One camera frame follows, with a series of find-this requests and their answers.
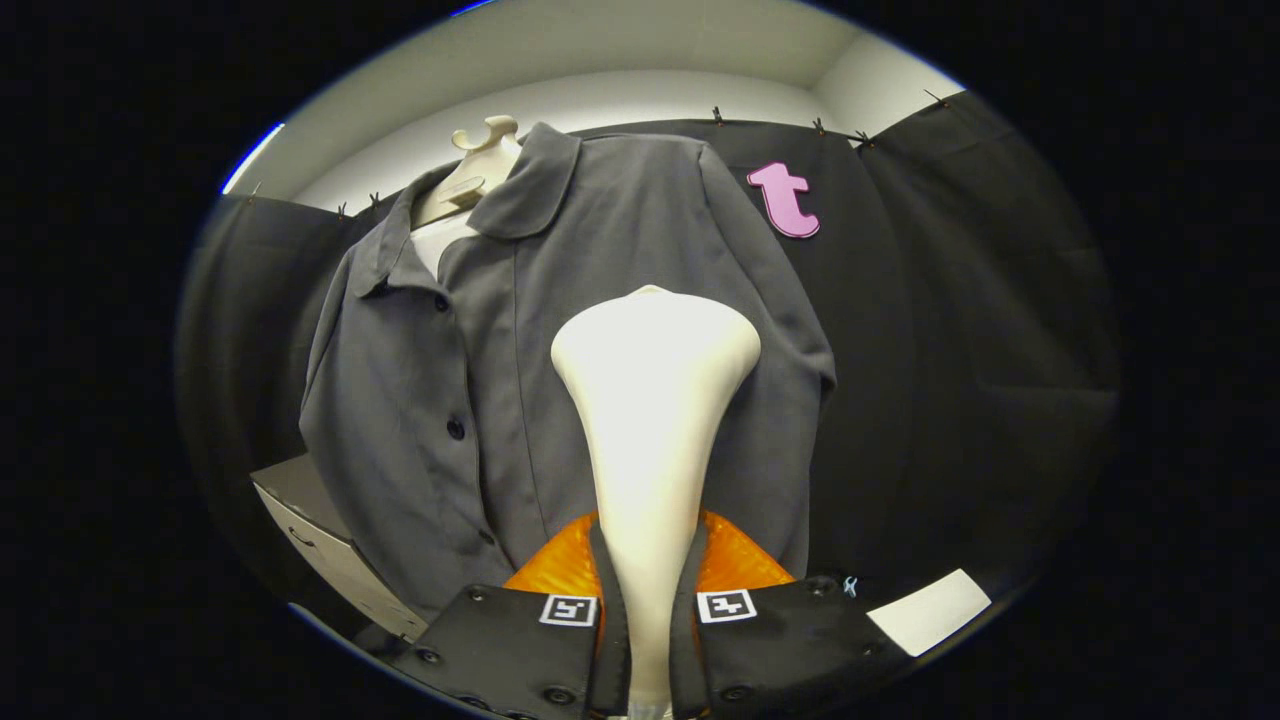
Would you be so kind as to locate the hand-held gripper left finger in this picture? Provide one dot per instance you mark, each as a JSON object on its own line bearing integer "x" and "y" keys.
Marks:
{"x": 612, "y": 650}

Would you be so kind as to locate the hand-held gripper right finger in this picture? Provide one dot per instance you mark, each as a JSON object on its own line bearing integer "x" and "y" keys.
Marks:
{"x": 685, "y": 650}

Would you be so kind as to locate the white garment steamer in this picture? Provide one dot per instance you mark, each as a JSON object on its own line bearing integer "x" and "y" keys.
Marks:
{"x": 655, "y": 400}

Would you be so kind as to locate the grey button-up shirt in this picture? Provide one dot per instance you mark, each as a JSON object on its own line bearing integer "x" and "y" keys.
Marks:
{"x": 500, "y": 400}

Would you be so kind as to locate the white garment form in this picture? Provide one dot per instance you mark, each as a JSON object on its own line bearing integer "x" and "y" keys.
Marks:
{"x": 470, "y": 175}

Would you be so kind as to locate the white side table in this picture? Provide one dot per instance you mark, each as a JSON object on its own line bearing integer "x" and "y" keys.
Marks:
{"x": 930, "y": 612}

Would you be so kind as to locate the grey drawer cabinet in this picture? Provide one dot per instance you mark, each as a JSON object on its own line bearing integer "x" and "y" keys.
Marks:
{"x": 310, "y": 530}

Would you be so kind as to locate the black backdrop cloth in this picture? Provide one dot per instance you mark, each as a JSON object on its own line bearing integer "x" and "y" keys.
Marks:
{"x": 980, "y": 350}

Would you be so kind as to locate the ceiling strip light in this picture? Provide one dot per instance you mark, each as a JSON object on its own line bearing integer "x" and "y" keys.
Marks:
{"x": 252, "y": 158}

